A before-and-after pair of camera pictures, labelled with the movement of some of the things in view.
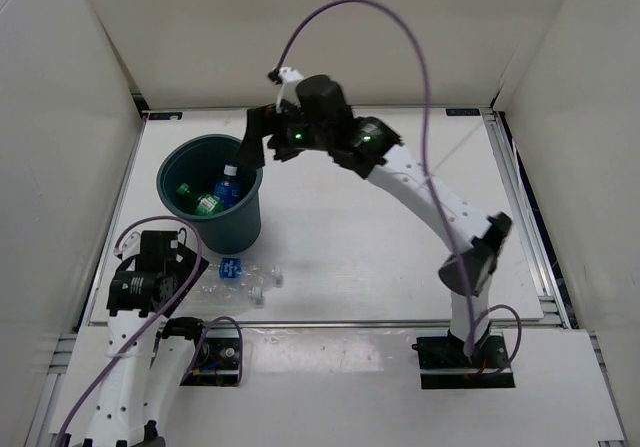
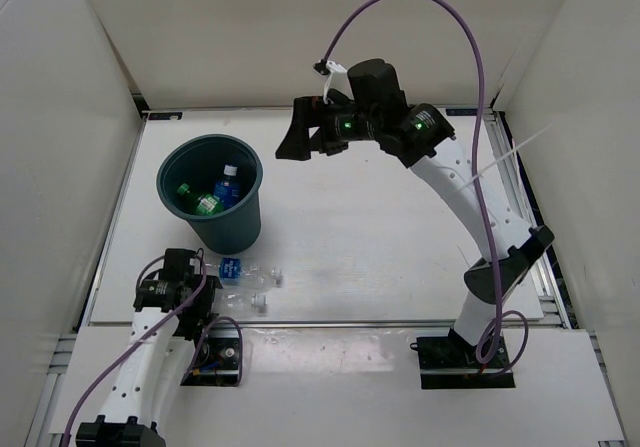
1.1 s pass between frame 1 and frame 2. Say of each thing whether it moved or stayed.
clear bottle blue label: stayed
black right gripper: moved
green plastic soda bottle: stayed
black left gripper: moved
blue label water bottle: stayed
